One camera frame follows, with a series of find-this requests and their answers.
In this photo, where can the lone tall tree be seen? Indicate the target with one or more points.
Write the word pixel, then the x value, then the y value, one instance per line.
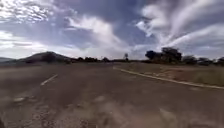
pixel 126 57

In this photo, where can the dark asphalt road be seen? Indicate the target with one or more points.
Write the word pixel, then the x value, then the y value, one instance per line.
pixel 100 93

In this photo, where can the pale kerb strip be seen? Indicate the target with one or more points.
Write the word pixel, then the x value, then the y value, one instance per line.
pixel 166 79

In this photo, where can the row of dark trees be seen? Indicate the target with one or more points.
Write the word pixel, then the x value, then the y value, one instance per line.
pixel 170 55

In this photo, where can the distant hill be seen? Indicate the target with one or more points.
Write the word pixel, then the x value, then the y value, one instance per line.
pixel 40 56

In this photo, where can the dry grass field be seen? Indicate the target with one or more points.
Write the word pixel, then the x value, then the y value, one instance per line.
pixel 186 71

